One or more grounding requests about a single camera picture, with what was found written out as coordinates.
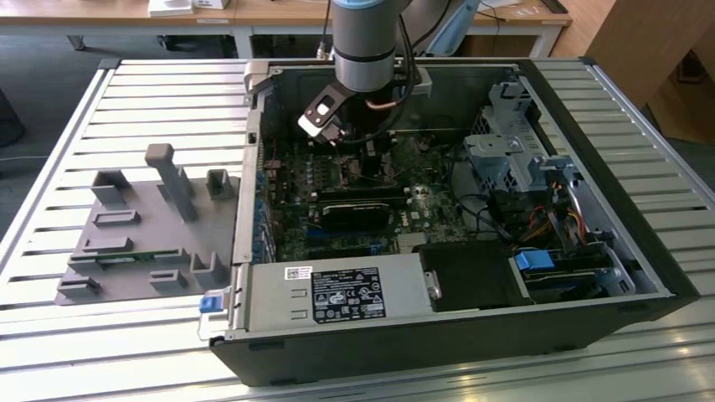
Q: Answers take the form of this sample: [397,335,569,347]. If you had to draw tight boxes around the white black wrist camera box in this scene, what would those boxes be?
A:
[298,81,359,146]

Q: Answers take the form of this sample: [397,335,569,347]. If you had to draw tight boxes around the silver power supply with label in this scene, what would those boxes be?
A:
[226,253,444,340]

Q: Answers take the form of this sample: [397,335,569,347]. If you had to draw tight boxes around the wooden cabinet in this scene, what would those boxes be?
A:
[586,0,715,139]

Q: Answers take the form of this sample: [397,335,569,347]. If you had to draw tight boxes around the wooden desk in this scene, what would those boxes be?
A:
[0,0,574,59]

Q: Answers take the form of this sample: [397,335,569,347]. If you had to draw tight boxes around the RAM slot with white clips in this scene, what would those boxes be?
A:
[315,190,410,200]

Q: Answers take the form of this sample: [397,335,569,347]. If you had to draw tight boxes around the yellow red power wires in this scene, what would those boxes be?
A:
[525,179,589,245]

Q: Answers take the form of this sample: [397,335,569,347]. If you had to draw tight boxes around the black cable with metal plug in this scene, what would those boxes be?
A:
[317,0,337,62]

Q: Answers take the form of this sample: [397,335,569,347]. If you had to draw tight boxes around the grey parts rack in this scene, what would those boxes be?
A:
[53,142,243,307]

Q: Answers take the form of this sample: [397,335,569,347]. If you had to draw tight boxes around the black plastic drive cover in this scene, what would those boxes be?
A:
[417,241,536,313]

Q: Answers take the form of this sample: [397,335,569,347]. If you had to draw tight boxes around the blue disk carrier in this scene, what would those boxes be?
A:
[514,250,556,273]

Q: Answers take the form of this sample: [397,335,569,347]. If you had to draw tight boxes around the silver perforated disk cage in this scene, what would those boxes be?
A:
[462,82,581,194]

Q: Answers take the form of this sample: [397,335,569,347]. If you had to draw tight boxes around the green motherboard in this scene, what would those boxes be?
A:
[254,129,477,263]

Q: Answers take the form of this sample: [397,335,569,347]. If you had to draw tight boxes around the black open PC case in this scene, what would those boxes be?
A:
[207,57,704,389]

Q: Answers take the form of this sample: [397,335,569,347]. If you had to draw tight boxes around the black graphics card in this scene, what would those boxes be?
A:
[319,202,393,234]

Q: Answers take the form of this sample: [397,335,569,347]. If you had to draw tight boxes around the green RAM stick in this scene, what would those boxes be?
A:
[95,250,183,265]

